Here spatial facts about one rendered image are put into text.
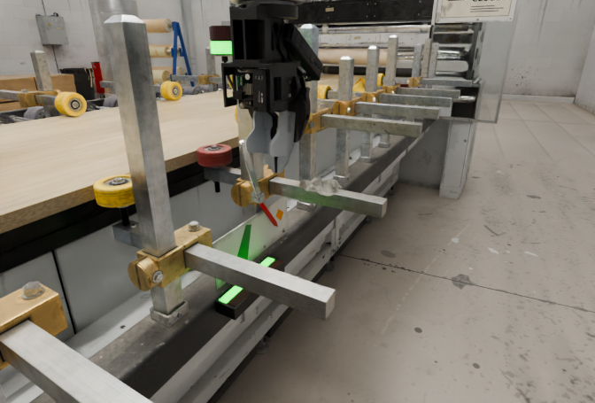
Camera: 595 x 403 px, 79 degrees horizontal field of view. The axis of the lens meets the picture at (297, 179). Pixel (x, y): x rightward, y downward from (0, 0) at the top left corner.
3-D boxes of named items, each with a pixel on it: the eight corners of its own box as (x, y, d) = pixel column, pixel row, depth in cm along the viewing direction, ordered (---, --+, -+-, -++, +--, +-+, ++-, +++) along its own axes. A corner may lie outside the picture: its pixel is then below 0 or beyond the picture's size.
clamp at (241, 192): (285, 188, 84) (284, 167, 82) (251, 209, 73) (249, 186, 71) (265, 183, 86) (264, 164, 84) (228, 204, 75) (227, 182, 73)
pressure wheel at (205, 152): (241, 189, 89) (238, 144, 85) (219, 200, 83) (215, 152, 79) (216, 183, 93) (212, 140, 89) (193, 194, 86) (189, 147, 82)
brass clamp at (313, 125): (332, 126, 100) (333, 108, 99) (310, 135, 89) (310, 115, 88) (312, 124, 103) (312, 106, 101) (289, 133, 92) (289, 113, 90)
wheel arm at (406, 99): (451, 106, 127) (452, 96, 126) (449, 107, 124) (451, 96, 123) (322, 96, 150) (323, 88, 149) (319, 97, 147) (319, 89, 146)
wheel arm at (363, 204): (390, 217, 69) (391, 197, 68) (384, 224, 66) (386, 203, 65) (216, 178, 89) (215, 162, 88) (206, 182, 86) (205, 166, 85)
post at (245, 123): (266, 251, 83) (258, 26, 66) (258, 259, 80) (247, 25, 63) (254, 248, 84) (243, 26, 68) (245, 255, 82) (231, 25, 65)
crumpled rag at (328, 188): (347, 186, 74) (348, 175, 73) (334, 197, 68) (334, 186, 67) (309, 179, 78) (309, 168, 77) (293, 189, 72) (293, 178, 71)
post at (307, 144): (315, 206, 103) (319, 24, 86) (309, 211, 100) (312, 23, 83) (305, 204, 104) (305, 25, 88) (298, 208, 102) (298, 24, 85)
